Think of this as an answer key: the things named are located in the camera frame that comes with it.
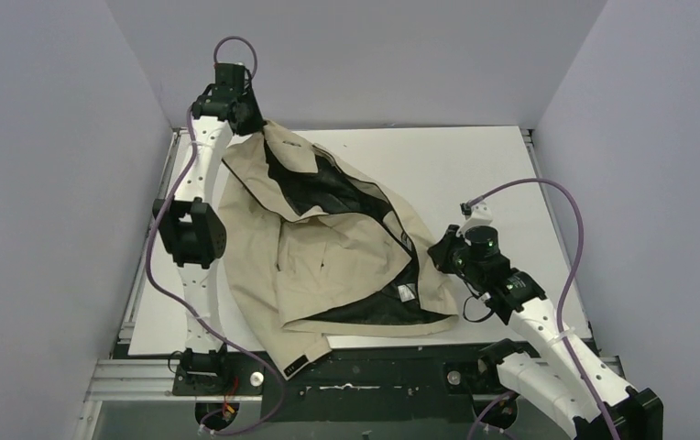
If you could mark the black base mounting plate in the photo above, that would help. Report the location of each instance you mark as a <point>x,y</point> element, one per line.
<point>388,384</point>

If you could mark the beige jacket with black lining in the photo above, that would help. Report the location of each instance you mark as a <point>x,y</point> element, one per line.
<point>316,249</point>

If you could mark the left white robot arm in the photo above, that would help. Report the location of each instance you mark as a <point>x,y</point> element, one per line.
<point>191,231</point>

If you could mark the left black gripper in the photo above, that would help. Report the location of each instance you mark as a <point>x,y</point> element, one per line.
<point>250,118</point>

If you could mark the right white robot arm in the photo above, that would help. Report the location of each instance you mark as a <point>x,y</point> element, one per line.
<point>567,382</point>

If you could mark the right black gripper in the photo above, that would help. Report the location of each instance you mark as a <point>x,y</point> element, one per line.
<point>442,252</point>

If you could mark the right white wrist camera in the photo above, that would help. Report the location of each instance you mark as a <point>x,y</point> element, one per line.
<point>476,215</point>

